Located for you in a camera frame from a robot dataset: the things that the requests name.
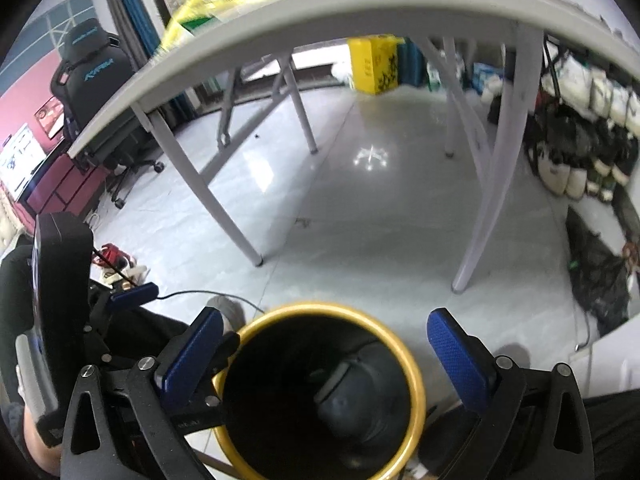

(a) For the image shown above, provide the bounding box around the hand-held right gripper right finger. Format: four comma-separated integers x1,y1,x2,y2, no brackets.
426,308,594,480

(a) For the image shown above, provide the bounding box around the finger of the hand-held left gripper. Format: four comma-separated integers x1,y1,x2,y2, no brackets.
90,280,161,322
170,332,242,432

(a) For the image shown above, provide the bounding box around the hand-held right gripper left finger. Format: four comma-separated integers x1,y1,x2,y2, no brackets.
59,306,225,480

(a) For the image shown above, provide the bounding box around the yellow rimmed black bin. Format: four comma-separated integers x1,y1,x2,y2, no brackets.
212,301,427,480

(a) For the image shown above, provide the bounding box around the person's left forearm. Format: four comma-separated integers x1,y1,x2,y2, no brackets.
7,402,63,476

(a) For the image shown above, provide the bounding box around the person's left shoe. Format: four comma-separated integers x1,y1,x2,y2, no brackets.
207,296,247,333

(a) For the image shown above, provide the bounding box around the person's shoe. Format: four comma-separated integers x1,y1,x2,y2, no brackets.
207,296,247,333
492,342,528,361

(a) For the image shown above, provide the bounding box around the red floor object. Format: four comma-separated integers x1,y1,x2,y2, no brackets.
97,243,133,273

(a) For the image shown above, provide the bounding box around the person's right shoe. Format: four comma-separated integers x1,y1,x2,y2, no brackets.
492,342,528,361

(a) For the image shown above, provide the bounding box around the dark red cabinet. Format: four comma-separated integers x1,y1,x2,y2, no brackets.
0,152,108,221

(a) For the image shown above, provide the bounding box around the computer monitor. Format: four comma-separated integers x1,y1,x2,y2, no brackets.
0,122,46,201

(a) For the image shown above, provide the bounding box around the black mesh bag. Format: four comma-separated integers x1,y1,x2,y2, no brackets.
565,205,640,336

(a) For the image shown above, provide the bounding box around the person's right leg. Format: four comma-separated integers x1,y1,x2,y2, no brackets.
582,390,640,480

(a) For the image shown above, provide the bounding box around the small red screen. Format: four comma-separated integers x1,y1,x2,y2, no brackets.
35,95,66,138

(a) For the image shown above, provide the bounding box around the black gaming chair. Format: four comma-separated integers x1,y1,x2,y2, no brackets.
50,17,166,210

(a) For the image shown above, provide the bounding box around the yellow plastic bag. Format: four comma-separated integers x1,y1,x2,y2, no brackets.
159,0,281,56

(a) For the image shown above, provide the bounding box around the white plastic bag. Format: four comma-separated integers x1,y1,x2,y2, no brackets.
330,62,357,92

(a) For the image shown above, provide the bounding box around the yellow box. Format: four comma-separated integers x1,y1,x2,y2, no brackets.
348,35,405,96

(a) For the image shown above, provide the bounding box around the white folding table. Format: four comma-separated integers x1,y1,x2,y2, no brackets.
67,0,640,293

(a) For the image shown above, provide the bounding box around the thin black cable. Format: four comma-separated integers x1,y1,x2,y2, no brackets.
92,246,137,287

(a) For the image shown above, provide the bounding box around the grey floor cable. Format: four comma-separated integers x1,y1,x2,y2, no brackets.
157,289,266,313

